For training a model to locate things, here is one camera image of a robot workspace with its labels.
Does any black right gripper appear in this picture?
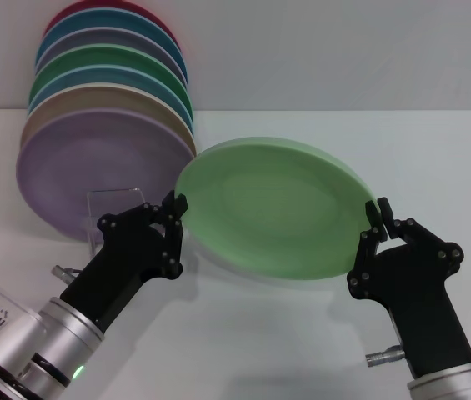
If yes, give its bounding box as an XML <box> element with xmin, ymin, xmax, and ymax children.
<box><xmin>346</xmin><ymin>197</ymin><xmax>471</xmax><ymax>381</ymax></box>

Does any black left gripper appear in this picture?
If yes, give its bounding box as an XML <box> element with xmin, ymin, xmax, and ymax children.
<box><xmin>58</xmin><ymin>190</ymin><xmax>189</xmax><ymax>331</ymax></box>

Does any light green plate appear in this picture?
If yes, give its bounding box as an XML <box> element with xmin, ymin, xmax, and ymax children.
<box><xmin>174</xmin><ymin>136</ymin><xmax>380</xmax><ymax>282</ymax></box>

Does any lilac plate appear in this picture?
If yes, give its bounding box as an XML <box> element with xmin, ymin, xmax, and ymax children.
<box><xmin>15</xmin><ymin>108</ymin><xmax>195</xmax><ymax>243</ymax></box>

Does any beige plate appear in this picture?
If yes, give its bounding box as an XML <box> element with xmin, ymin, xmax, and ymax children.
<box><xmin>20</xmin><ymin>82</ymin><xmax>198</xmax><ymax>158</ymax></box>

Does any light blue plate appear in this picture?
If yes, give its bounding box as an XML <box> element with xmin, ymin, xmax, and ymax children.
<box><xmin>28</xmin><ymin>63</ymin><xmax>195</xmax><ymax>127</ymax></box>

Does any dark green plate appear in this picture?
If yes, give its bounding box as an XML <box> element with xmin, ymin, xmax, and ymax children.
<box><xmin>28</xmin><ymin>44</ymin><xmax>191</xmax><ymax>110</ymax></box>

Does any grey plate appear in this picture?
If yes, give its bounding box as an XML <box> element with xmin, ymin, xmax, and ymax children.
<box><xmin>34</xmin><ymin>27</ymin><xmax>189</xmax><ymax>87</ymax></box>

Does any teal blue plate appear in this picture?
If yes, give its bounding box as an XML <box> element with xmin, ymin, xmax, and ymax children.
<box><xmin>34</xmin><ymin>8</ymin><xmax>188</xmax><ymax>77</ymax></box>

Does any dark red plate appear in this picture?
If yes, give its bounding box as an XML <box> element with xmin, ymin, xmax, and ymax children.
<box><xmin>44</xmin><ymin>0</ymin><xmax>183</xmax><ymax>52</ymax></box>

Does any silver connector plug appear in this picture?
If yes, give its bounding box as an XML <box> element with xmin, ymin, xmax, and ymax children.
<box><xmin>365</xmin><ymin>344</ymin><xmax>408</xmax><ymax>368</ymax></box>
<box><xmin>51</xmin><ymin>264</ymin><xmax>81</xmax><ymax>285</ymax></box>

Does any metal wire dish rack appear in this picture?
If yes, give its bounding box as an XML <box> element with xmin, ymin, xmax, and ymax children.
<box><xmin>86</xmin><ymin>187</ymin><xmax>145</xmax><ymax>256</ymax></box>

